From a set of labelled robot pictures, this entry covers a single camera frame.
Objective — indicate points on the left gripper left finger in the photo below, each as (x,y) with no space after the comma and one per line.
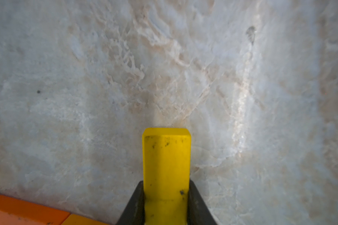
(134,212)

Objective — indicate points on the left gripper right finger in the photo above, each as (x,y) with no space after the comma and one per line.
(197,213)

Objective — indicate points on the orange small block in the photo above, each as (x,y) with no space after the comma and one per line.
(74,219)

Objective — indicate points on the yellow long block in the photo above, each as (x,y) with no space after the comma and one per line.
(166,171)

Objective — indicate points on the red-orange block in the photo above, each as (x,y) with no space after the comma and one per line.
(18,212)

